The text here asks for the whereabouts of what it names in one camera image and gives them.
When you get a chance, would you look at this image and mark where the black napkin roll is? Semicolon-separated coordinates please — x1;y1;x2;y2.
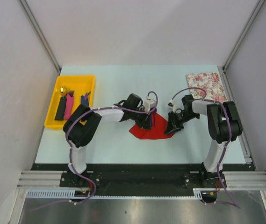
54;96;67;121

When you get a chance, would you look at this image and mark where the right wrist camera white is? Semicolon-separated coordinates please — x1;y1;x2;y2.
167;99;181;113

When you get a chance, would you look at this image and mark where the navy napkin roll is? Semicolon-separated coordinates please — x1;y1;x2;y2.
80;92;91;106

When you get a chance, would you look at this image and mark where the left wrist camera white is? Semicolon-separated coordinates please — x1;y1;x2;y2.
143;99;157;112

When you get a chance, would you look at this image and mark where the yellow plastic tray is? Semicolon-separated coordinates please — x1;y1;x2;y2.
44;75;95;129

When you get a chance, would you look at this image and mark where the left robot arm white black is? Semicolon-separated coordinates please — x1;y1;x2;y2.
63;93;158;187

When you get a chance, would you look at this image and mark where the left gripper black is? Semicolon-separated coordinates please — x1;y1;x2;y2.
130;107;151;130

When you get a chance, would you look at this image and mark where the purple plastic spoon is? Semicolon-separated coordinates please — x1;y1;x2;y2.
151;109;157;127

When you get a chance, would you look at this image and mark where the floral placemat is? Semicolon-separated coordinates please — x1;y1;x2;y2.
187;72;228;103

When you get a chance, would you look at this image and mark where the red paper napkin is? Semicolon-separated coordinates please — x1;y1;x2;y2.
129;113;174;140

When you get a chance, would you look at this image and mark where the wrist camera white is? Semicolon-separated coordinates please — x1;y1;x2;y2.
143;99;157;112
167;99;181;113

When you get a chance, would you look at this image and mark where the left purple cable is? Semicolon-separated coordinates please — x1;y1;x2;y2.
66;91;158;206

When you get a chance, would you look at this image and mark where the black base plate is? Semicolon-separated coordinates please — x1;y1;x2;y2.
31;163;256;193

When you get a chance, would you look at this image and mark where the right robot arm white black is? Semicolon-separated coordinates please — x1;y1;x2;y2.
164;94;243;188

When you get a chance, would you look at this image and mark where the pink napkin roll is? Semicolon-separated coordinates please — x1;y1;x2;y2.
64;93;74;120

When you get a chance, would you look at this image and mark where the gold spoon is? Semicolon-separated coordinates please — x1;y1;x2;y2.
60;86;68;97

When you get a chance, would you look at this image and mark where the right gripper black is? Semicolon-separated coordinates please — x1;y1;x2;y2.
164;110;199;135

